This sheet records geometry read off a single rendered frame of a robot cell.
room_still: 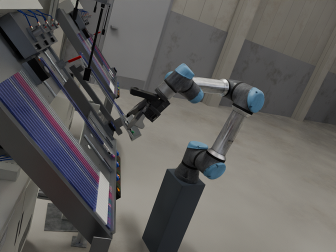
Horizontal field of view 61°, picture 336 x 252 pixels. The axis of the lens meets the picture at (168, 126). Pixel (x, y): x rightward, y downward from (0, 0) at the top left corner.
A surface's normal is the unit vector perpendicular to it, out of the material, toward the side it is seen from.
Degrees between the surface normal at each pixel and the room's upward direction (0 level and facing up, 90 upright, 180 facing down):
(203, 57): 90
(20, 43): 90
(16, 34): 90
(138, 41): 90
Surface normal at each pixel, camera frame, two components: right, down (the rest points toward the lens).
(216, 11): 0.49, 0.43
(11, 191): 0.31, -0.90
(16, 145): 0.16, 0.38
